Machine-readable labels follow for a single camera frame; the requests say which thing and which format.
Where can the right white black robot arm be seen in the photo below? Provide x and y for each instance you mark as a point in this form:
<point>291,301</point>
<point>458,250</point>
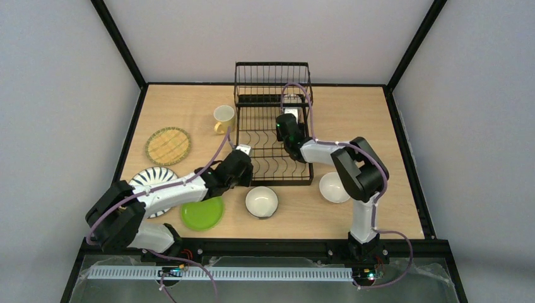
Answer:
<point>362,174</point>

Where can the woven bamboo plate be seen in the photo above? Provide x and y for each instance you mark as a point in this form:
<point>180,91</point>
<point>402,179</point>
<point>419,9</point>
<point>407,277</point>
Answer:
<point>168,146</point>

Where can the black wire dish rack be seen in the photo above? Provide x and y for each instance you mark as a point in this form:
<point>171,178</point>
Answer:
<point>258,91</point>

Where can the yellow ceramic mug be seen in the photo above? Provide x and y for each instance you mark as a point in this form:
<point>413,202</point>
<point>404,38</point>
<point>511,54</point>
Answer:
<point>225,116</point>

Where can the black rimmed white bowl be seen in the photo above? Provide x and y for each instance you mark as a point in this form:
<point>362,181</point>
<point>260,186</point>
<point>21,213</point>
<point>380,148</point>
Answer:
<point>261,202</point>

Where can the blue striped white plate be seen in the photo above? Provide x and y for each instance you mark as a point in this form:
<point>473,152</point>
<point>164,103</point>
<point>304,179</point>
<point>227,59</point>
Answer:
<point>152,176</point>

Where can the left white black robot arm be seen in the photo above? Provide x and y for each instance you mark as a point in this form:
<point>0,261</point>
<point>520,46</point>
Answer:
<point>118,220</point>

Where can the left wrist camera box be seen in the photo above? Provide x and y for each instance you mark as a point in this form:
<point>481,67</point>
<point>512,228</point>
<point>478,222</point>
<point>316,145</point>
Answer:
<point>244,148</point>

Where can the plain white bowl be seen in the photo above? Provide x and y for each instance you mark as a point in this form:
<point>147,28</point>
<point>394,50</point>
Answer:
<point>331,188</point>

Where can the green plastic plate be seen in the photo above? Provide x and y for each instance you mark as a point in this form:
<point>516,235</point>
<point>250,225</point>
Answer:
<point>203,215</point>

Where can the white slotted cable duct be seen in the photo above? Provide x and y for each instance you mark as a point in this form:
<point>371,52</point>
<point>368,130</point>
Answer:
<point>272,274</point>

